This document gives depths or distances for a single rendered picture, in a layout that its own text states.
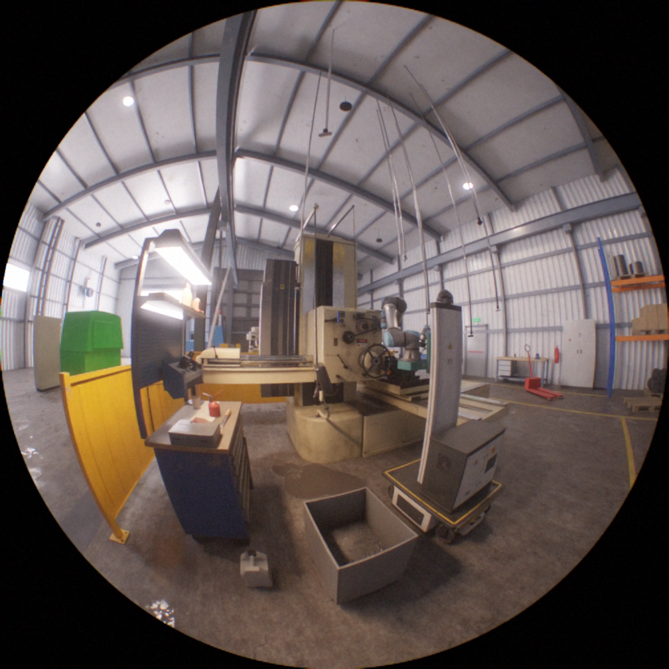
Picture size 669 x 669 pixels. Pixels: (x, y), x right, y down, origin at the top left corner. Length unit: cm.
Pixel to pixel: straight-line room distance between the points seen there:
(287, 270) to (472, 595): 371
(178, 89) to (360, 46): 517
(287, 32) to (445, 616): 905
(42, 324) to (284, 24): 956
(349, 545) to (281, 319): 252
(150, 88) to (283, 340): 849
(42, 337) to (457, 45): 1235
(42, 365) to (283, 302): 703
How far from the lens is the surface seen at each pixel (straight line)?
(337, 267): 324
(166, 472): 147
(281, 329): 286
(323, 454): 273
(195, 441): 122
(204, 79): 840
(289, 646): 153
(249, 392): 471
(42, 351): 774
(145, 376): 139
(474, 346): 999
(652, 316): 772
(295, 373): 253
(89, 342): 376
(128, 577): 197
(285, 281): 297
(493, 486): 208
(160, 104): 901
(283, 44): 760
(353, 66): 731
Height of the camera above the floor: 150
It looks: 2 degrees up
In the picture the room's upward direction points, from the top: straight up
